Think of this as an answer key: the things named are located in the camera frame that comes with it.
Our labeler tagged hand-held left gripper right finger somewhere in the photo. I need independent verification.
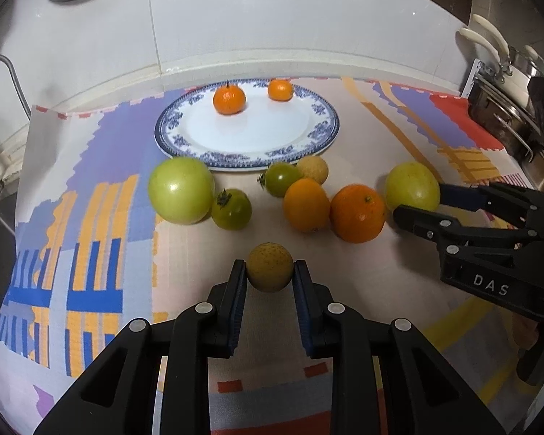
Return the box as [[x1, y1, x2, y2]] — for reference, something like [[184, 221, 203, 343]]
[[292, 260, 509, 435]]

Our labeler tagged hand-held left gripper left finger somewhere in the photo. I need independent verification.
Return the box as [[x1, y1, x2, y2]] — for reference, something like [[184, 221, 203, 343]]
[[33, 259, 248, 435]]

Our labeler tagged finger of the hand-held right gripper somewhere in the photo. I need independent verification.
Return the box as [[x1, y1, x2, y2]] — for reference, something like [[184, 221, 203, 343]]
[[392, 204, 541, 255], [438, 182, 544, 228]]

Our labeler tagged yellow-green apple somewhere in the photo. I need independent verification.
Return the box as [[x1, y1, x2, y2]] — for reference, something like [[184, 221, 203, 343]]
[[384, 161, 441, 213]]

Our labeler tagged tan round longan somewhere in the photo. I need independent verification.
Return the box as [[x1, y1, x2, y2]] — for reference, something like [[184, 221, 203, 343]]
[[246, 242, 295, 293], [296, 155, 330, 186]]

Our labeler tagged deep orange orange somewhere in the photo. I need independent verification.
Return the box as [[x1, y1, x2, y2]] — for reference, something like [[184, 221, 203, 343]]
[[329, 183, 386, 244]]

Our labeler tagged small green tomato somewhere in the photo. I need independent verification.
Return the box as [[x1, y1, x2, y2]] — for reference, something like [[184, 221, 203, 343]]
[[258, 162, 302, 198], [211, 188, 253, 231]]

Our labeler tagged yellow-orange orange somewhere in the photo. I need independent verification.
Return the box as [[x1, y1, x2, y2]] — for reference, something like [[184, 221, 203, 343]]
[[283, 178, 331, 233]]

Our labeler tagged large green tomato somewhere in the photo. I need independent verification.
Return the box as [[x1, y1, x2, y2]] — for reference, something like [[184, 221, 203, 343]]
[[147, 156, 216, 225]]

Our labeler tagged blue and white patterned plate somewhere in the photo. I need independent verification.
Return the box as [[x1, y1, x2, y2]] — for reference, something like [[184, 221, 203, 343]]
[[153, 78, 341, 172]]

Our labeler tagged small mandarin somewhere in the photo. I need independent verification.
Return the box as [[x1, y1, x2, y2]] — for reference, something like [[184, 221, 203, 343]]
[[267, 78, 294, 102]]

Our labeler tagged mandarin with stem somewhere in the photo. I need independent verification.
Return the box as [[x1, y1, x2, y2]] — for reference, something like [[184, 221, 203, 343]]
[[213, 80, 247, 116]]

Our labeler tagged person's right hand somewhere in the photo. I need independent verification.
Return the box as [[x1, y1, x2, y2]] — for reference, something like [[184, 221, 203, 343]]
[[510, 314, 541, 353]]

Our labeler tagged white dish rack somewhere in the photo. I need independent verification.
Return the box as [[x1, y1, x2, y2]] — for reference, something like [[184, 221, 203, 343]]
[[462, 58, 485, 99]]

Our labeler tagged cream pot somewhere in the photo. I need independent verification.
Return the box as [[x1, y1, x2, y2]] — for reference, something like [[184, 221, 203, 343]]
[[478, 61, 533, 105]]

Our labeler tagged colourful printed table mat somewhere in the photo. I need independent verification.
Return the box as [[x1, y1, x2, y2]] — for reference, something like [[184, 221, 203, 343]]
[[0, 76, 544, 435]]

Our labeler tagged steel pot with handle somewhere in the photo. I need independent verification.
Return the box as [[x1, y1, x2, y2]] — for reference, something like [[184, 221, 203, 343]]
[[468, 79, 539, 165]]

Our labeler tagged cream pan handle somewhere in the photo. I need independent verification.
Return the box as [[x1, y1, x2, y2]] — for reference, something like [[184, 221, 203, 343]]
[[456, 27, 504, 63], [472, 13, 512, 57]]

